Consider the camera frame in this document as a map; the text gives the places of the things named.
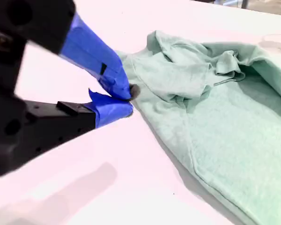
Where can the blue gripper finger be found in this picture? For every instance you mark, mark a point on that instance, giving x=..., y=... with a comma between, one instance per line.
x=93, y=51
x=68, y=122

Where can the pale green T-shirt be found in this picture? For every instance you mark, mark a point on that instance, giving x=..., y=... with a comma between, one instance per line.
x=220, y=140

